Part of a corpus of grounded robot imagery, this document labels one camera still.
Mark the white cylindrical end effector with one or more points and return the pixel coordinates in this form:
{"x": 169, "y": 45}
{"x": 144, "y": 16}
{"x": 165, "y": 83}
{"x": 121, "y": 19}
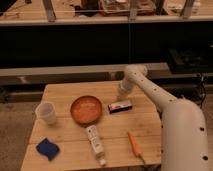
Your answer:
{"x": 125, "y": 87}

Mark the black and white eraser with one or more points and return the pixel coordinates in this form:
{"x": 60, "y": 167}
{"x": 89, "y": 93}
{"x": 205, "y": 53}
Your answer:
{"x": 120, "y": 106}

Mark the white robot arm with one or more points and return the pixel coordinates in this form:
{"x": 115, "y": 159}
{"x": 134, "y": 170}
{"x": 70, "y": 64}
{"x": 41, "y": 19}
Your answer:
{"x": 184, "y": 144}

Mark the orange wooden bowl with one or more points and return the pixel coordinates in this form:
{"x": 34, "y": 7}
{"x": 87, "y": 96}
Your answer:
{"x": 86, "y": 110}

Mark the white tube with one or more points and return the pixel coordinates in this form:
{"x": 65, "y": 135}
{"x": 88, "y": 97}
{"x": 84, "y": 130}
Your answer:
{"x": 96, "y": 144}

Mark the black box on shelf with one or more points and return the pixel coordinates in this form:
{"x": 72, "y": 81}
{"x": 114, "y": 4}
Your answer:
{"x": 190, "y": 61}

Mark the orange carrot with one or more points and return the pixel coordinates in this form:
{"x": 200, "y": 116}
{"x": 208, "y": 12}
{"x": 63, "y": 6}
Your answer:
{"x": 135, "y": 147}

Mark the translucent plastic cup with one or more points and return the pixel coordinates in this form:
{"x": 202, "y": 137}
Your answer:
{"x": 46, "y": 111}

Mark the blue sponge cloth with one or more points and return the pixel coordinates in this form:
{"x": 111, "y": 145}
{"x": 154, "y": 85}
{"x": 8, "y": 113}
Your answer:
{"x": 48, "y": 149}

